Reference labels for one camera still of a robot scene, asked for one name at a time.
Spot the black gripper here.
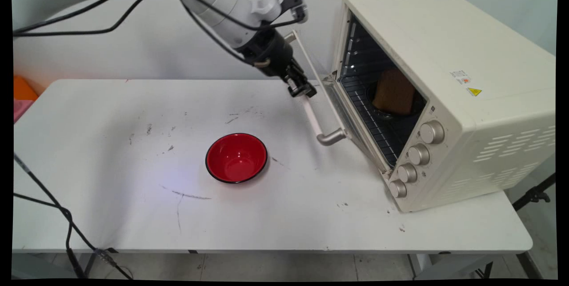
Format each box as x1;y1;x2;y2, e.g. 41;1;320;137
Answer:
240;29;317;99

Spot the glass oven door with handle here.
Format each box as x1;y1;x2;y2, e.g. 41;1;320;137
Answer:
284;30;393;175

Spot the brown bread slice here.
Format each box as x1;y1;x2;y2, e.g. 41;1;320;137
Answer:
373;69;417;116

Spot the red bowl with black rim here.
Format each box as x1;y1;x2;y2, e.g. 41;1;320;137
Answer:
205;133;268;184

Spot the largest silver oven knob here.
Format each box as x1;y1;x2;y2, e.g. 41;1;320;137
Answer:
419;121;445;145

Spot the smallest silver oven knob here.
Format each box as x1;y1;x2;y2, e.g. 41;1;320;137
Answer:
389;179;407;198

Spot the white label sticker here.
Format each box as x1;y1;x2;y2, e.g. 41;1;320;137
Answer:
450;70;472;85

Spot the cream toaster oven body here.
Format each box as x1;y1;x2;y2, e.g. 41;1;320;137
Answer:
333;0;556;213

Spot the black tripod leg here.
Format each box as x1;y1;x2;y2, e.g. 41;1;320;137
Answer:
513;174;556;212

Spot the orange box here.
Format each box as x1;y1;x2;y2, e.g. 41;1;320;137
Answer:
13;76;40;101

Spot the pink box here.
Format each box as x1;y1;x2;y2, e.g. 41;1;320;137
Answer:
13;99;34;123

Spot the metal oven wire rack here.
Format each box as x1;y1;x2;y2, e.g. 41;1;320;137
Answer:
340;75;424;167

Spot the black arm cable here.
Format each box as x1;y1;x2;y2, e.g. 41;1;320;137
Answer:
13;0;172;38

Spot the grey table leg frame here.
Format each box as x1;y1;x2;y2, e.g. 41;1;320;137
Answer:
408;253;544;280

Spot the black looped cable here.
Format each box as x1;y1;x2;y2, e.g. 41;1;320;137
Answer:
13;193;88;279

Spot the black straight cable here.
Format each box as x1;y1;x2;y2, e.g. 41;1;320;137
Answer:
13;153;134;280

